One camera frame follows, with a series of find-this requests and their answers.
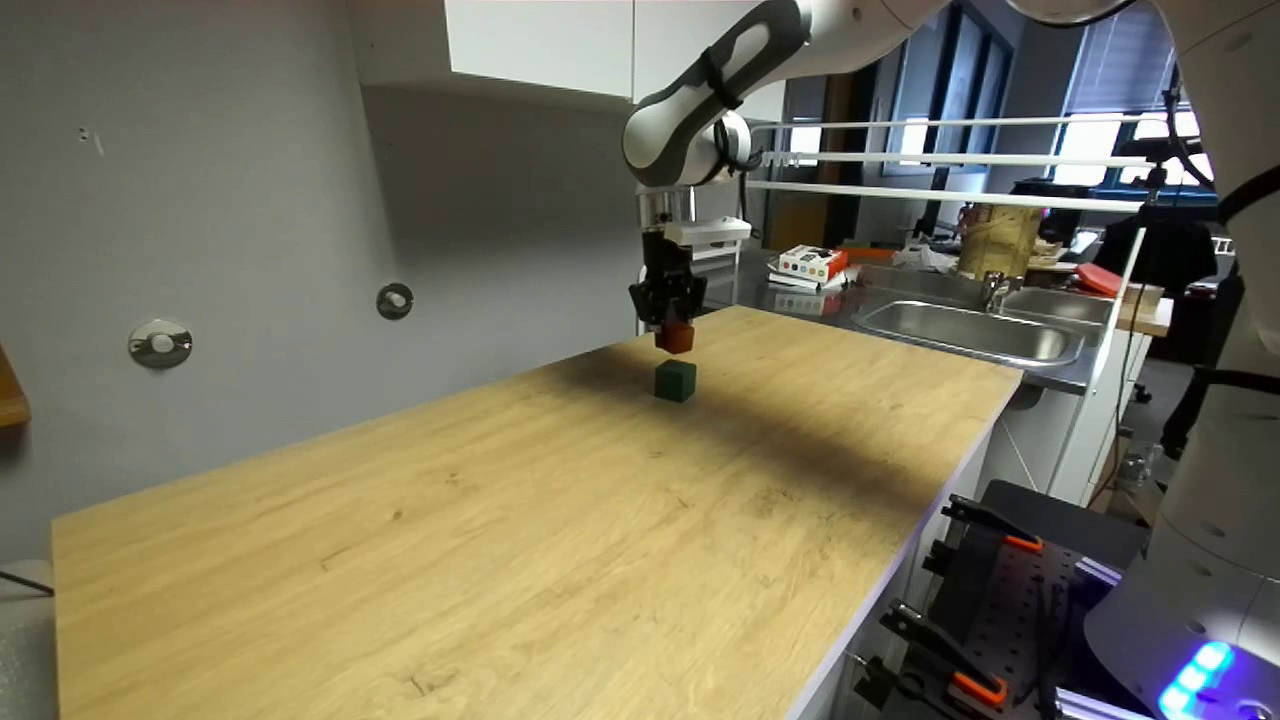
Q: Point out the round wall socket left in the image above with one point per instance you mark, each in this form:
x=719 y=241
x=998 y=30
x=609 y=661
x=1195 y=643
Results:
x=160 y=347

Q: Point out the orange wooden block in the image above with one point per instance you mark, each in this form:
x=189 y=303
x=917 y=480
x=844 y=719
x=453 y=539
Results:
x=672 y=338

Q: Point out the round wall socket right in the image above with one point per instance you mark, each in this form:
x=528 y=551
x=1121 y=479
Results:
x=395 y=303

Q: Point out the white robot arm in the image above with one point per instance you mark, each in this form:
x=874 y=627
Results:
x=688 y=131

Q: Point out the black clamp with orange handle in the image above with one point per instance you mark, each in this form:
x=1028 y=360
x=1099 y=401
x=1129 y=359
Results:
x=951 y=682

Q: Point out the round wall socket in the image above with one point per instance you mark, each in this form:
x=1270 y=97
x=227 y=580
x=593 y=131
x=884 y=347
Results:
x=395 y=303
x=160 y=347

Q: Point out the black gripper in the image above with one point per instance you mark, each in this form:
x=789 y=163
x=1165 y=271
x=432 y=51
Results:
x=671 y=291

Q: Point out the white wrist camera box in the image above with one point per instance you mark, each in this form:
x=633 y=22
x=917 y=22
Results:
x=710 y=239

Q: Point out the green wooden block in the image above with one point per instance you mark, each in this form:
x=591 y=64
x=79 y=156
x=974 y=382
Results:
x=672 y=382

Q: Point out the white and red box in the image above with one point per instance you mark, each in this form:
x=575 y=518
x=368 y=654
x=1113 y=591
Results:
x=812 y=265

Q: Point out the white metal rack frame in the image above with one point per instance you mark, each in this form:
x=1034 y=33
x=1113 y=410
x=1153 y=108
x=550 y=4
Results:
x=1066 y=457

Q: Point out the stainless steel sink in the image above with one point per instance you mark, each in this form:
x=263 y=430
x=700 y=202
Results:
x=977 y=332

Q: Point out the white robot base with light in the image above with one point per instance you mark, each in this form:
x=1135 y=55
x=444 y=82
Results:
x=1195 y=627

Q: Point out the beige jar on counter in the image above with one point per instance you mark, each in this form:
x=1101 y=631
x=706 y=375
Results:
x=998 y=239

